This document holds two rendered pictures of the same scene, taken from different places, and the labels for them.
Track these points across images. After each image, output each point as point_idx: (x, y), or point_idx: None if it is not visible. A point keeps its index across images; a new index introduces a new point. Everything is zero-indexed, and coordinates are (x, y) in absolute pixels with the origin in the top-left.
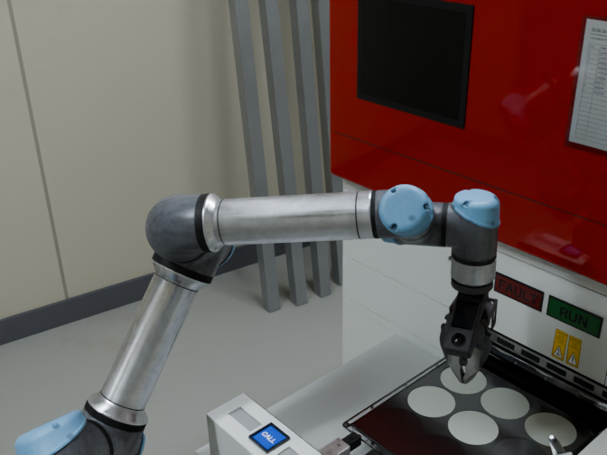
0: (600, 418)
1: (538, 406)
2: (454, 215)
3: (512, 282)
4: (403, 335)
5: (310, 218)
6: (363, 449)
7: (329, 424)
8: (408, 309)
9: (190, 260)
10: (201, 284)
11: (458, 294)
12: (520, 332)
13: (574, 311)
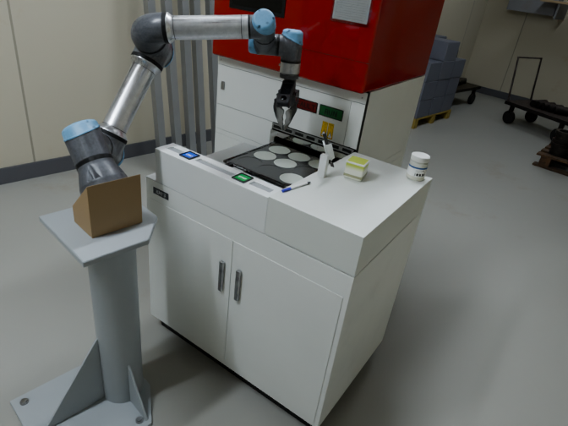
0: None
1: (314, 158)
2: (283, 37)
3: (303, 101)
4: (248, 142)
5: (219, 24)
6: None
7: None
8: (251, 127)
9: (154, 51)
10: (157, 69)
11: (282, 81)
12: (306, 127)
13: (330, 109)
